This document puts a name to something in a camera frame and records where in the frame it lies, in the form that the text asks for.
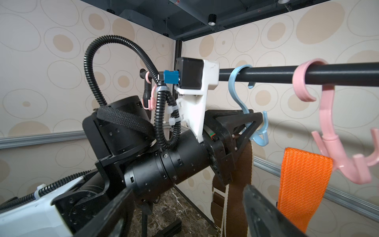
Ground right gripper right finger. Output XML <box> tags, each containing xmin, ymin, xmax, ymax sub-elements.
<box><xmin>243</xmin><ymin>185</ymin><xmax>306</xmax><ymax>237</ymax></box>

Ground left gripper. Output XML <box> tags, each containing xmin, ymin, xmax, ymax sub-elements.
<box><xmin>203</xmin><ymin>110</ymin><xmax>263</xmax><ymax>186</ymax></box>

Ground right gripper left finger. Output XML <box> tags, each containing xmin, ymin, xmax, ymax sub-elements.
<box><xmin>74</xmin><ymin>188</ymin><xmax>135</xmax><ymax>237</ymax></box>

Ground brown leather bag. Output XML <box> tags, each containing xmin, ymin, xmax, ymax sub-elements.
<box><xmin>211</xmin><ymin>143</ymin><xmax>253</xmax><ymax>237</ymax></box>

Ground red-orange waist bag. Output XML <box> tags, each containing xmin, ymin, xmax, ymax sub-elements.
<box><xmin>277</xmin><ymin>148</ymin><xmax>333</xmax><ymax>233</ymax></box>

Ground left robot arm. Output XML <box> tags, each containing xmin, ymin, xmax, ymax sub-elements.
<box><xmin>1</xmin><ymin>35</ymin><xmax>266</xmax><ymax>237</ymax></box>

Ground light blue hook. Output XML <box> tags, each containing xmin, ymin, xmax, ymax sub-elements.
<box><xmin>227</xmin><ymin>64</ymin><xmax>270</xmax><ymax>147</ymax></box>

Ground leftmost pink hook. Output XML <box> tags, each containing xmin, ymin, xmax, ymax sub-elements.
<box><xmin>141</xmin><ymin>71</ymin><xmax>157</xmax><ymax>111</ymax></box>

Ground pink hook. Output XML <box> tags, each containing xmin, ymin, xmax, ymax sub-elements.
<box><xmin>141</xmin><ymin>71</ymin><xmax>157</xmax><ymax>111</ymax></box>
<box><xmin>292</xmin><ymin>58</ymin><xmax>379</xmax><ymax>185</ymax></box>

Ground middle pink hook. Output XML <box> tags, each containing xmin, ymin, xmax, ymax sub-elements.
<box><xmin>292</xmin><ymin>58</ymin><xmax>379</xmax><ymax>185</ymax></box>

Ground black clothes rack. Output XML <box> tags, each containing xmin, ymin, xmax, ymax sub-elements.
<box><xmin>159</xmin><ymin>58</ymin><xmax>379</xmax><ymax>237</ymax></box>

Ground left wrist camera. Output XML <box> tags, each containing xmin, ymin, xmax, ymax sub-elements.
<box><xmin>164</xmin><ymin>57</ymin><xmax>220</xmax><ymax>143</ymax></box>

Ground aluminium rail back wall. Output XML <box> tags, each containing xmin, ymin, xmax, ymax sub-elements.
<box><xmin>253</xmin><ymin>155</ymin><xmax>379</xmax><ymax>223</ymax></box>

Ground aluminium rail wall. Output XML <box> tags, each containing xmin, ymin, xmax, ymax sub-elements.
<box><xmin>1</xmin><ymin>131</ymin><xmax>86</xmax><ymax>149</ymax></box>
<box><xmin>253</xmin><ymin>155</ymin><xmax>379</xmax><ymax>223</ymax></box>

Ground aluminium rail left wall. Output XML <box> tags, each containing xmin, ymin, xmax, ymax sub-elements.
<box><xmin>1</xmin><ymin>131</ymin><xmax>86</xmax><ymax>149</ymax></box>

